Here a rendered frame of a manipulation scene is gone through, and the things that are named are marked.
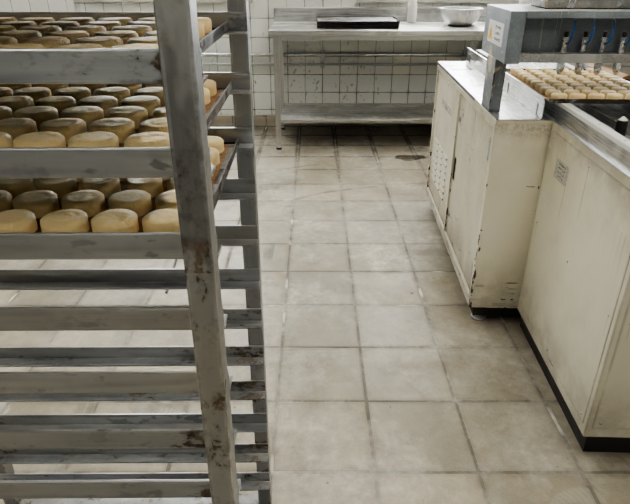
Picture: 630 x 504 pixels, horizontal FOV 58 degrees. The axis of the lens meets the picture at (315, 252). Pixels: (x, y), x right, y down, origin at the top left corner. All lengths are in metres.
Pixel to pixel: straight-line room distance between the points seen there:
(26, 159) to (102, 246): 0.11
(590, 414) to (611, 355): 0.21
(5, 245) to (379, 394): 1.54
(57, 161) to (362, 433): 1.45
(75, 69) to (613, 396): 1.60
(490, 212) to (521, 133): 0.30
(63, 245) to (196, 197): 0.17
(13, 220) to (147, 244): 0.16
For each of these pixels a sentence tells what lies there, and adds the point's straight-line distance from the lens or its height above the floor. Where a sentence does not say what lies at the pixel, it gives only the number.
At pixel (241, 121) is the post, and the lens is 0.99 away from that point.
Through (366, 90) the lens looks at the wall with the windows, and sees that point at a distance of 5.20.
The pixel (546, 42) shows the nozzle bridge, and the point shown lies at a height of 1.08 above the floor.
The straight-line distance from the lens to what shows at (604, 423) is 1.89.
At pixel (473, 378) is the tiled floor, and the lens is 2.14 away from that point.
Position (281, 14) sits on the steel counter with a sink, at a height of 0.93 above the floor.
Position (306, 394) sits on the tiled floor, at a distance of 2.01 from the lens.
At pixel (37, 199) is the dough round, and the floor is 1.06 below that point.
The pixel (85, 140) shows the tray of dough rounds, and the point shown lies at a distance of 0.64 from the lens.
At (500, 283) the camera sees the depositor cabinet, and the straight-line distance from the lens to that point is 2.34.
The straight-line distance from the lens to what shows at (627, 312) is 1.67.
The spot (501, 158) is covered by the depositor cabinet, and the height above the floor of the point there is 0.70.
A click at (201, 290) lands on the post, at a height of 1.02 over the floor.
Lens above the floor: 1.32
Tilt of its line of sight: 27 degrees down
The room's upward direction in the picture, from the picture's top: straight up
